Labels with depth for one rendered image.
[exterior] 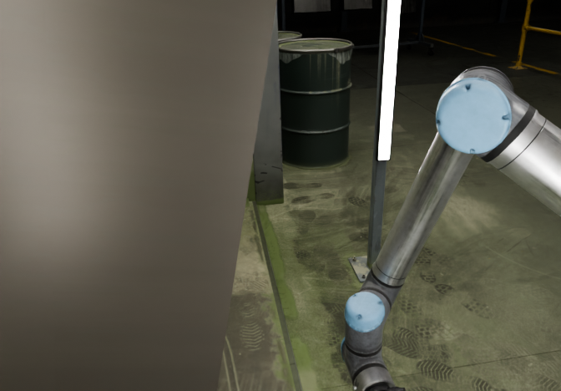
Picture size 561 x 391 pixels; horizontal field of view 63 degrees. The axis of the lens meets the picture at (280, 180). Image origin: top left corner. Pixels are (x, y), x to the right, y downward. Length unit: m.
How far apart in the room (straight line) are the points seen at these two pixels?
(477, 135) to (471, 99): 0.06
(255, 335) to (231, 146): 1.57
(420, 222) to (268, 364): 0.97
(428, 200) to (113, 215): 0.75
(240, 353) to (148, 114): 1.55
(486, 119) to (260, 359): 1.33
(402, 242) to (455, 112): 0.41
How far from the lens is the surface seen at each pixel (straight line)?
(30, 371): 0.58
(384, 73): 1.92
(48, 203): 0.46
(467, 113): 0.80
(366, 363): 1.18
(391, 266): 1.16
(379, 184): 2.11
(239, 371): 1.83
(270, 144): 2.78
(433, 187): 1.03
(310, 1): 7.51
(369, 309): 1.12
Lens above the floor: 1.38
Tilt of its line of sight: 25 degrees down
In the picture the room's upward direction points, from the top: 2 degrees counter-clockwise
